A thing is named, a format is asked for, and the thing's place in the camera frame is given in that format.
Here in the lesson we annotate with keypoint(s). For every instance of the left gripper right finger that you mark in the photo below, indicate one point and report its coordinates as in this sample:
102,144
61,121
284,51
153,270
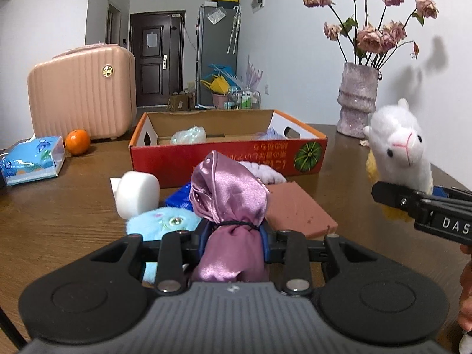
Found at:
290,249

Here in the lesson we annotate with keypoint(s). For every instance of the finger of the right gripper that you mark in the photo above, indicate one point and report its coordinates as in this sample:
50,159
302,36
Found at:
446,213

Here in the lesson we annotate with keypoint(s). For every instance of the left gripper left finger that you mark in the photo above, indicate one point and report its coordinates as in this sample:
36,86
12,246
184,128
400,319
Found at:
177,249

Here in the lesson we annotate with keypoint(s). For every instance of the blue fluffy monster plush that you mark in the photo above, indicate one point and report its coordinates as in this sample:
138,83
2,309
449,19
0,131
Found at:
154,224

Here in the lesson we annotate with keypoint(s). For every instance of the pink sponge block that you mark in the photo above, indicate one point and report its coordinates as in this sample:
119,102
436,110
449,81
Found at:
291,207

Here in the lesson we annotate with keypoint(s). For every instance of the small blue tissue packet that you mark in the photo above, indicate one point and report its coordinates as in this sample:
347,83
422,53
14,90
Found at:
180,199

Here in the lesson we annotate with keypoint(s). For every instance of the purple satin pouch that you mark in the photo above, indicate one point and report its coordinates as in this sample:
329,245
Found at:
227,194

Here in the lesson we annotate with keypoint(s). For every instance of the white alpaca plush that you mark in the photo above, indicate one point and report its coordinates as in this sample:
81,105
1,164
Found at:
397,149

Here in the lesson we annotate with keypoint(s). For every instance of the lavender fluffy plush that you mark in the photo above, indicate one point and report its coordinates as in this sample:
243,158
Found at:
266,174

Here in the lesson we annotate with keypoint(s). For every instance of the person's hand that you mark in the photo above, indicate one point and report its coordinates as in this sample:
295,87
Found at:
465,303

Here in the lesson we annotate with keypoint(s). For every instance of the orange cardboard box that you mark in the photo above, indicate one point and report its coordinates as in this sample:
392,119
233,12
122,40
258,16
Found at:
264,136

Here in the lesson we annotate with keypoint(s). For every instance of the crumpled clear plastic bag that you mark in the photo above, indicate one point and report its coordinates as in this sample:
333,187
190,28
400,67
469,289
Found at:
193,135

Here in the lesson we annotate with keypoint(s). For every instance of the purple textured vase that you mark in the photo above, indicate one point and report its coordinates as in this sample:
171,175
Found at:
357,96

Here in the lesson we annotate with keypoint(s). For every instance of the orange fruit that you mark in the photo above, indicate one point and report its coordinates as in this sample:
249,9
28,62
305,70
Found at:
77,142

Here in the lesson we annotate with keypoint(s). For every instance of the brown cardboard box on floor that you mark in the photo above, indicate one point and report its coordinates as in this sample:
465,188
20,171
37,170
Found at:
181,102

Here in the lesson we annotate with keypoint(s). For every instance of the blue tissue pack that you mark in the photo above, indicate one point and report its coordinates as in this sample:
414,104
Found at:
33,160

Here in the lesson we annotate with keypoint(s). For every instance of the dried pink rose bouquet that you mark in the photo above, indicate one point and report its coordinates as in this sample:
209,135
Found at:
374,42

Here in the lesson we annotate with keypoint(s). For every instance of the yellow bag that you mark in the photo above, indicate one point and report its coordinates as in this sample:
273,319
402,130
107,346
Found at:
218,85

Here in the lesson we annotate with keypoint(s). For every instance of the pink ribbed suitcase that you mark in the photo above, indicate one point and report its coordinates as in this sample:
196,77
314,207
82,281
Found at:
92,88

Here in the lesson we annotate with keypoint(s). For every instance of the dark brown entry door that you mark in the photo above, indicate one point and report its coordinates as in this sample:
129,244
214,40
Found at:
157,43

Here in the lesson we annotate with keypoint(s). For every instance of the grey refrigerator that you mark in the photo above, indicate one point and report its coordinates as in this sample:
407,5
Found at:
213,47

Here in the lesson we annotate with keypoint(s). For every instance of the wire rack with bottles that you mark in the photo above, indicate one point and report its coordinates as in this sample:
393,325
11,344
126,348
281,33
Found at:
244,99

